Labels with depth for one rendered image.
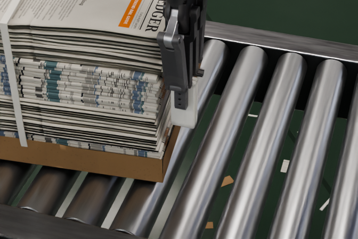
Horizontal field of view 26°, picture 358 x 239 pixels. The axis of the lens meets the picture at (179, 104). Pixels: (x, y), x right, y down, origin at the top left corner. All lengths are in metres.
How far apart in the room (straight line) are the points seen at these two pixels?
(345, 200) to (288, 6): 1.98
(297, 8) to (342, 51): 1.66
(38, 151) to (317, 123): 0.40
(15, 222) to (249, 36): 0.53
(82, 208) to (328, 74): 0.46
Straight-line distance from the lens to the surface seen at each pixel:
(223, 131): 1.11
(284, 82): 1.21
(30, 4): 0.97
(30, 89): 0.99
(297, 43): 1.30
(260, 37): 1.31
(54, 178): 1.05
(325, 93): 1.20
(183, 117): 0.96
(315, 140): 1.11
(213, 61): 1.25
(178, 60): 0.85
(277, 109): 1.16
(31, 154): 1.05
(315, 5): 2.98
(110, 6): 0.94
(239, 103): 1.17
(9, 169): 1.08
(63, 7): 0.95
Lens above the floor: 1.52
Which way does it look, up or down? 38 degrees down
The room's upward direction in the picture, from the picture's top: straight up
